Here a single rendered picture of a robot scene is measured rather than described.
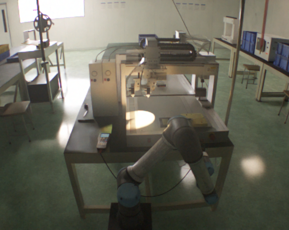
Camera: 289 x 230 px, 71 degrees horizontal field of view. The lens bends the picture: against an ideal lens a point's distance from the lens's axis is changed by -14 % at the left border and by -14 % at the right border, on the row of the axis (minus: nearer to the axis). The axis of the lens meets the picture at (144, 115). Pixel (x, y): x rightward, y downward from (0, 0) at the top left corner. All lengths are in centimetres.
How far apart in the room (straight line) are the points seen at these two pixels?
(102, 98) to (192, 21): 743
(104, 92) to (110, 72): 18
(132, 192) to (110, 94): 99
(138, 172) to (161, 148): 19
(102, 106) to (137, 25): 697
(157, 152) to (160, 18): 787
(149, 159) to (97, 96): 93
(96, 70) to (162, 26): 712
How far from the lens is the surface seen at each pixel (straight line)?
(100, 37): 887
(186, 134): 103
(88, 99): 238
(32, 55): 377
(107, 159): 160
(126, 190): 118
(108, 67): 185
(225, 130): 168
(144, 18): 876
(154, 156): 117
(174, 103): 198
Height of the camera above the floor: 167
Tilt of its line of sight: 27 degrees down
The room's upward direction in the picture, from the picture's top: straight up
